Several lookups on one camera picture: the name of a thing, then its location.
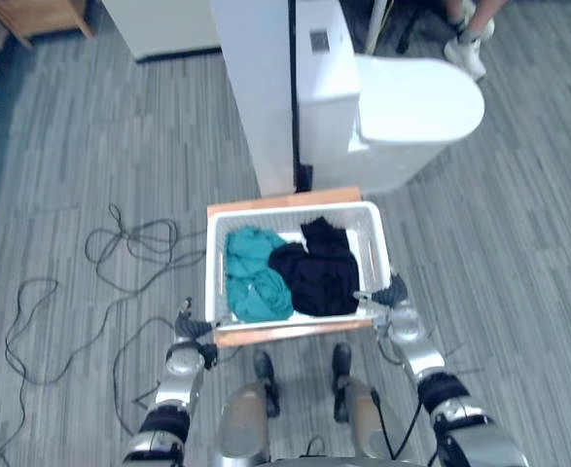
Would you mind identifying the white pole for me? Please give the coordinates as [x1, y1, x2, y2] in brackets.
[364, 0, 389, 55]

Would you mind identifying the person's leg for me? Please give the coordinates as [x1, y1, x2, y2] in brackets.
[442, 0, 497, 82]

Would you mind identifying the white washing machine door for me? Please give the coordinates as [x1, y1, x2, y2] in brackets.
[346, 54, 486, 147]

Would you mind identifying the robot left leg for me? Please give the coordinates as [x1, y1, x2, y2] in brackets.
[215, 349, 282, 467]

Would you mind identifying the tall white panel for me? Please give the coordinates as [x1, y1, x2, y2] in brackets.
[209, 0, 300, 197]

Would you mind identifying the teal garment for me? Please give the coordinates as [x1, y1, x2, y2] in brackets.
[223, 227, 295, 323]

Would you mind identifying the long black floor cable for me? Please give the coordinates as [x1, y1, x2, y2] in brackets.
[0, 277, 121, 467]

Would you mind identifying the white cabinet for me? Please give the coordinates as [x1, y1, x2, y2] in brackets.
[101, 0, 224, 63]

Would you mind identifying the black chair base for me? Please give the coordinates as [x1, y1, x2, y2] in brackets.
[394, 0, 461, 55]

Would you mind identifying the black garment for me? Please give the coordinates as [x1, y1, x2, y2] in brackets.
[268, 216, 362, 318]

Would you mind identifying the wooden furniture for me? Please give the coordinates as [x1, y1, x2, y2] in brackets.
[0, 0, 95, 49]

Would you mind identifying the tangled black floor cable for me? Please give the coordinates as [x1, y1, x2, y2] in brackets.
[84, 203, 209, 296]

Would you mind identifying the robot leg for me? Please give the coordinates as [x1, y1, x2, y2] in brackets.
[215, 349, 282, 467]
[331, 341, 396, 461]

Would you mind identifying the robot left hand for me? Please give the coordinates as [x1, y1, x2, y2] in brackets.
[175, 296, 219, 341]

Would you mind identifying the robot right leg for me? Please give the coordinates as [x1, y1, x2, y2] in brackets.
[331, 341, 396, 461]

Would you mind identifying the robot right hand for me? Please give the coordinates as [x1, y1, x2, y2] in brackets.
[352, 272, 410, 309]

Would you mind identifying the white plastic laundry basket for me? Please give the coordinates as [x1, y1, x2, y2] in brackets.
[205, 200, 393, 334]

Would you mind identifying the wooden stand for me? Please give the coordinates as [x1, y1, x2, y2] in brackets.
[206, 186, 389, 349]

